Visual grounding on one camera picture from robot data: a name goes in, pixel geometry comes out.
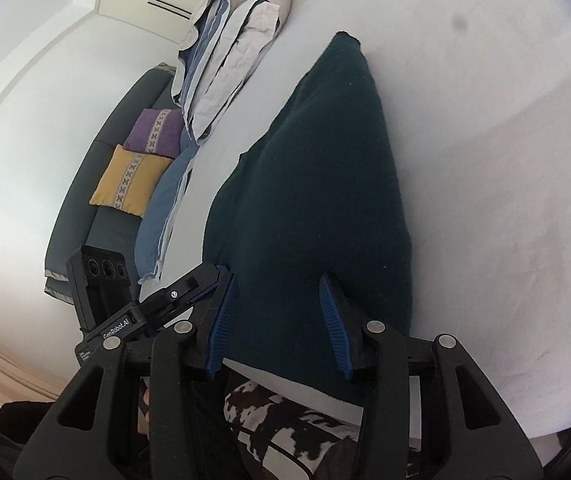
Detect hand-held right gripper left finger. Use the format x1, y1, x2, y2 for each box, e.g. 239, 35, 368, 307
20, 271, 240, 480

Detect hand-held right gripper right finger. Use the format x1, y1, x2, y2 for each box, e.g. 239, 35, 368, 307
318, 272, 545, 480

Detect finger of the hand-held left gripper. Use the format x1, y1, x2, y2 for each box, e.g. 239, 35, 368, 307
138, 262, 232, 335

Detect dark green garment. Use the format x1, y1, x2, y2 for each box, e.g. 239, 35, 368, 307
204, 31, 415, 407

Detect person's left forearm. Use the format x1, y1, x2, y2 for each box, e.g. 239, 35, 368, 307
0, 399, 63, 480

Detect blue pillow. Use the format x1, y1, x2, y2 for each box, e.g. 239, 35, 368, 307
134, 142, 202, 286

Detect yellow patterned cushion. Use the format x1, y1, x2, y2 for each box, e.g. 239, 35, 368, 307
88, 144, 175, 219

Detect black white patterned pants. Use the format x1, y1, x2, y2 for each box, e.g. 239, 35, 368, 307
222, 379, 367, 480

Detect purple patterned cushion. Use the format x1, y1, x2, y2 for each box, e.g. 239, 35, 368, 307
124, 108, 186, 157

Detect dark grey sofa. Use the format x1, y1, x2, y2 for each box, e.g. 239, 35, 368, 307
44, 64, 187, 303

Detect white bed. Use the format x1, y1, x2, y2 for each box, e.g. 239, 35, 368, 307
158, 0, 571, 463

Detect folded blue white duvet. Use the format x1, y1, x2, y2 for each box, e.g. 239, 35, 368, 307
172, 0, 232, 111

